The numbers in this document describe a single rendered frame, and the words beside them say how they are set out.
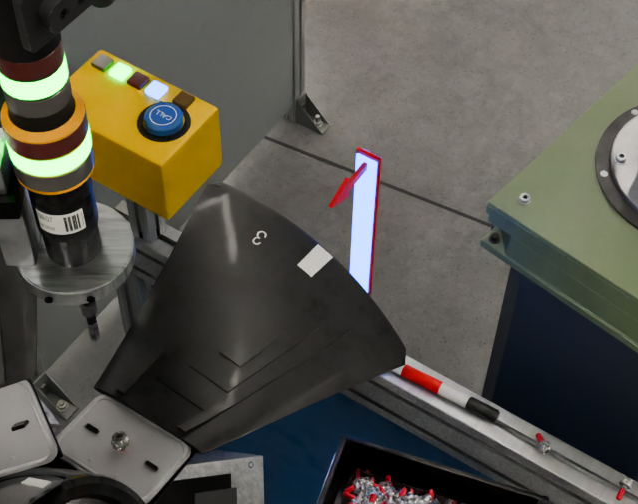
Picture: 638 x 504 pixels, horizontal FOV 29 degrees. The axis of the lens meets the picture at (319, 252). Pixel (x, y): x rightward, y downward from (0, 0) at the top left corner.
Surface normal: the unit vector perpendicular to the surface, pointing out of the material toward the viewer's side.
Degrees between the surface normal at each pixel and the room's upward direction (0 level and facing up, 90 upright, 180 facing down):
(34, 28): 90
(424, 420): 90
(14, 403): 53
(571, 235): 1
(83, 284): 0
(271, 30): 90
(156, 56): 90
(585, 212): 1
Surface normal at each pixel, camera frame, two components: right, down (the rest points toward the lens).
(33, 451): -0.11, 0.27
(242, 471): 0.65, -0.05
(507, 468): -0.55, 0.66
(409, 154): 0.01, -0.61
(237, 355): 0.22, -0.61
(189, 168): 0.84, 0.44
